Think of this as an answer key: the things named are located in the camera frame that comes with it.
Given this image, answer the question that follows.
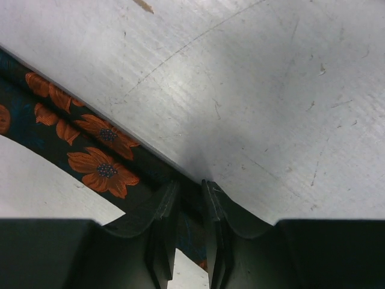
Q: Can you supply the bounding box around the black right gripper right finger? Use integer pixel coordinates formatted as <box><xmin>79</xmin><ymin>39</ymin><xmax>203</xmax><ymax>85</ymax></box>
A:
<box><xmin>202</xmin><ymin>180</ymin><xmax>289</xmax><ymax>288</ymax></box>

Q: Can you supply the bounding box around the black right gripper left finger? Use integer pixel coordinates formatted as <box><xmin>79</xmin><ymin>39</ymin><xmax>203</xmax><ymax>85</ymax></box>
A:
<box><xmin>104</xmin><ymin>181</ymin><xmax>180</xmax><ymax>288</ymax></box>

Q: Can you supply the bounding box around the dark floral orange tie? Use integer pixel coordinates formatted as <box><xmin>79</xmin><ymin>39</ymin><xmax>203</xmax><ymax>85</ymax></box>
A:
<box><xmin>1</xmin><ymin>51</ymin><xmax>208</xmax><ymax>269</ymax></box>

